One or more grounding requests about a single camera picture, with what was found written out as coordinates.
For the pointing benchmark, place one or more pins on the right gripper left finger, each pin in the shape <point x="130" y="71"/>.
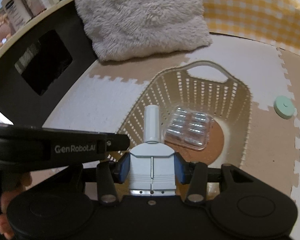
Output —
<point x="110" y="173"/>

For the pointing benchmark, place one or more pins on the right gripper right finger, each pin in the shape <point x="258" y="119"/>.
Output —
<point x="194" y="175"/>

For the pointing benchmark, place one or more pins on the white bottle with cap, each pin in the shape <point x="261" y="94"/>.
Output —
<point x="152" y="162"/>

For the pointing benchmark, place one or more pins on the cream plastic slotted basket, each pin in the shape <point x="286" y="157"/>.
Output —
<point x="228" y="102"/>

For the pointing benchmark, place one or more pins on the mint green round tin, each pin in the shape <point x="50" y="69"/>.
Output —
<point x="284" y="107"/>

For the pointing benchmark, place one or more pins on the person's left hand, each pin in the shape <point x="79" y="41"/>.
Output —
<point x="10" y="187"/>

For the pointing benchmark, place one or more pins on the clear plastic blister pack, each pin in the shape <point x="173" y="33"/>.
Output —
<point x="188" y="128"/>

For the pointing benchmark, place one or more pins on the cream wooden shelf unit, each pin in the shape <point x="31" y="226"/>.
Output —
<point x="57" y="4"/>

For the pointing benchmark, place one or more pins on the white lotion pump bottle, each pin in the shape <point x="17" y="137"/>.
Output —
<point x="17" y="13"/>

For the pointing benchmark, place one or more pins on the large white fluffy pillow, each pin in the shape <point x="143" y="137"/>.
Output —
<point x="125" y="29"/>

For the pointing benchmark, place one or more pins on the yellow white checkered cushion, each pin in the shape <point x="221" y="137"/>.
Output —
<point x="274" y="22"/>

